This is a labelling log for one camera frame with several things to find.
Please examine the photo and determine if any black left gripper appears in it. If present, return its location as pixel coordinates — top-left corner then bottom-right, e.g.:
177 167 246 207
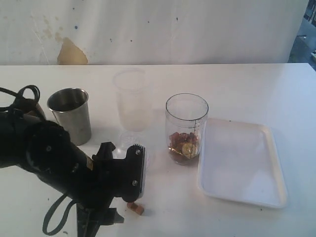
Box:
76 142 146 237

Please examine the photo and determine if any brown wooden block piece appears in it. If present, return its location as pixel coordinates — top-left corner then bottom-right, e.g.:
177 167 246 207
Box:
126 202 145 216

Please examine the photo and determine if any stainless steel cup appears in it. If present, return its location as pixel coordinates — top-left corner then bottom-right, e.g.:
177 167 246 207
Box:
47 88 91 146

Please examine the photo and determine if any brown wooden cup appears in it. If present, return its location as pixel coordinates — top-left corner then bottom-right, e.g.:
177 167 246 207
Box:
23 99 46 120

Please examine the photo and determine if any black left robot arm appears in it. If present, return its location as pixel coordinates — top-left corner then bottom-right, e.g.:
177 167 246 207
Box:
0 110 146 237

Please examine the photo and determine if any clear shaker lid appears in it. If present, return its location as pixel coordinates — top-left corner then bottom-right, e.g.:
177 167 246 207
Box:
113 131 152 171

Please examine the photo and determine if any clear graduated shaker body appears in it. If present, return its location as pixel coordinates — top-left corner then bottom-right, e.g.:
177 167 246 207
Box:
165 93 209 165

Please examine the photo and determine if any wood pieces and gold coin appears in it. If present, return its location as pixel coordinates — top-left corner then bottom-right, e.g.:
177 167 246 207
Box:
168 132 199 165

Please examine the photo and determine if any translucent plastic cup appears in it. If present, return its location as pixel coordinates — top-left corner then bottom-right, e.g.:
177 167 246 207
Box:
113 68 153 132

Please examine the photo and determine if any white plastic tray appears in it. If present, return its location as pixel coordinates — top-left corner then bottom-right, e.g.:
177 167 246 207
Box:
197 118 288 209

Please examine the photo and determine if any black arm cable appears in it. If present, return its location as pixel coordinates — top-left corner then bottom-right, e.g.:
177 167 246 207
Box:
0 85 40 112

